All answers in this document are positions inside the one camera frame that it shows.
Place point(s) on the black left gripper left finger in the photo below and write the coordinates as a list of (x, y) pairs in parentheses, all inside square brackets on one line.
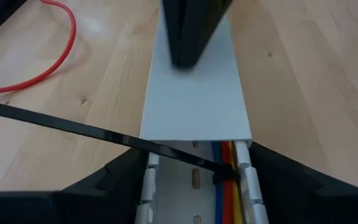
[(89, 202)]

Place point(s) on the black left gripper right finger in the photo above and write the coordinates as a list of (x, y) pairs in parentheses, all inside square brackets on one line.
[(306, 199)]

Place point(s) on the black zip tie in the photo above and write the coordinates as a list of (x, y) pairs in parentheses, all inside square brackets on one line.
[(73, 127)]

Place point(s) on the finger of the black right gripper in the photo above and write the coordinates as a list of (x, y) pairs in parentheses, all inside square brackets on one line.
[(194, 28)]

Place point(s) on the white duct cover strip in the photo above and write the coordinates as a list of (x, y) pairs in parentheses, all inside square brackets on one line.
[(194, 105)]

